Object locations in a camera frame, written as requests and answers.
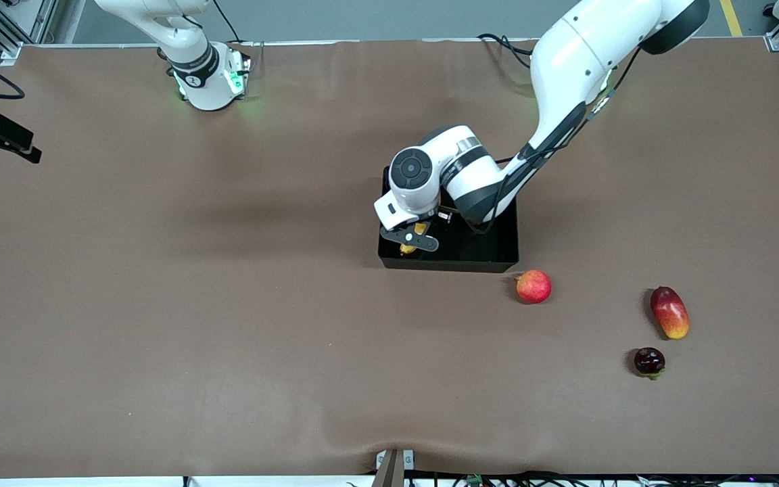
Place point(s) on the black plastic box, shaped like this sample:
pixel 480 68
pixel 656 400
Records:
pixel 491 247

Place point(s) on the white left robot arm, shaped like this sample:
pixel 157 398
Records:
pixel 565 67

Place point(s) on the yellow banana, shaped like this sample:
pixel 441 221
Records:
pixel 419 230

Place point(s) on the dark purple mangosteen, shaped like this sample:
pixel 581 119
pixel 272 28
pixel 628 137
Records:
pixel 649 361

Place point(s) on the red yellow mango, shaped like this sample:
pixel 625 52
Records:
pixel 670 313

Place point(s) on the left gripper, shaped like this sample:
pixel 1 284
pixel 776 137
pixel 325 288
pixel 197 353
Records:
pixel 435 216

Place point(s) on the red yellow apple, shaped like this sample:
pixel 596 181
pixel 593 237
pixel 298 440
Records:
pixel 533 287

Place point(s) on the metal camera stand bracket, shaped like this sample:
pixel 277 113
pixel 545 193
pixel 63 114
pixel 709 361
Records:
pixel 393 468

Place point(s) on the brown table mat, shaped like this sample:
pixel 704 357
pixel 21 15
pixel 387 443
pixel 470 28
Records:
pixel 227 304

